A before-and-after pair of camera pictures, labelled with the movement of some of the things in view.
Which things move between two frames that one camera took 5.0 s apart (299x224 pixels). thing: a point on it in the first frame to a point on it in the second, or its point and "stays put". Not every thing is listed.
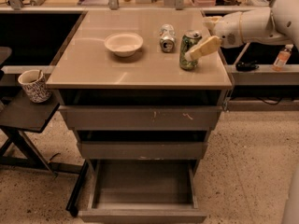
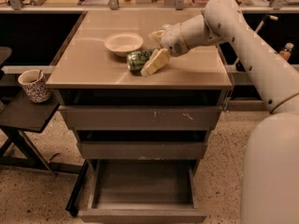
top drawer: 96,118 stays put
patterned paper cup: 35,85 stays put
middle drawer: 139,150 stays put
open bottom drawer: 143,191 stays put
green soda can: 188,40 to 136,60
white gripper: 226,30 to 172,40
